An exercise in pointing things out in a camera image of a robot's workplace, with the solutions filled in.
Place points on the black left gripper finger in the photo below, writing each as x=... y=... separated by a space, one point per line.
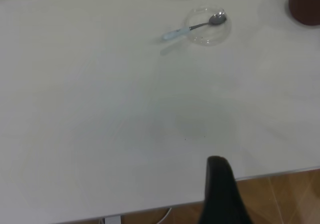
x=220 y=196

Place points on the red ceramic mug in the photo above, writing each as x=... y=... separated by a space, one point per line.
x=306 y=7

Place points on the clear glass lid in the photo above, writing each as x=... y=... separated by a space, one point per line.
x=212 y=38

